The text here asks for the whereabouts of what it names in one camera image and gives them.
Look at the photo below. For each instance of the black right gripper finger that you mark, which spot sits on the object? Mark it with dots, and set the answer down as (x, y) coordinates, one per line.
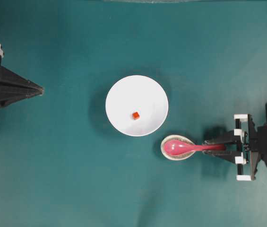
(220, 136)
(225, 155)

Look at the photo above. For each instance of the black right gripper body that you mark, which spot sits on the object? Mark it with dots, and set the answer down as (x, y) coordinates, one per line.
(248, 154)

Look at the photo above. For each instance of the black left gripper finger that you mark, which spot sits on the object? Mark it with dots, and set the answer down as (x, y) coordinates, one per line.
(9, 95)
(9, 77)

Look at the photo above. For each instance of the pink ceramic spoon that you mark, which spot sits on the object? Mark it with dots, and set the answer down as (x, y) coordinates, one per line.
(177, 147)

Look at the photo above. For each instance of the small red block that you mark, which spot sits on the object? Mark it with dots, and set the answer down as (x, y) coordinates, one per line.
(135, 115)

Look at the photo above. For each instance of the speckled spoon rest dish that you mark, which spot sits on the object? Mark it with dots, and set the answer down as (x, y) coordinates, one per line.
(176, 157)

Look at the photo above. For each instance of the white round bowl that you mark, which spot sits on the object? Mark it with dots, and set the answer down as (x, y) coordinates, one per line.
(140, 94)

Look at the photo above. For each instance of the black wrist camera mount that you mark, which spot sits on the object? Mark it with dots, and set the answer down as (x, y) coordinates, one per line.
(258, 145)

